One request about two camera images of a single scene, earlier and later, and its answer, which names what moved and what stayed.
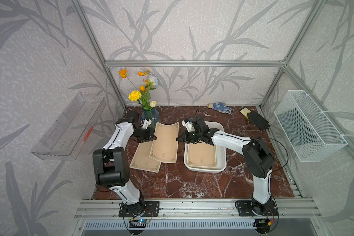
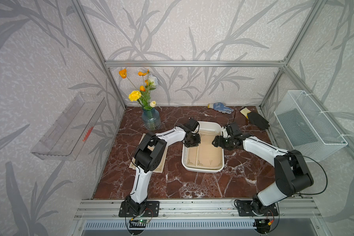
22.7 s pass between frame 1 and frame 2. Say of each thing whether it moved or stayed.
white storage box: stayed
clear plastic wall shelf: stayed
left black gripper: moved
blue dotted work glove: stayed
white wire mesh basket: stayed
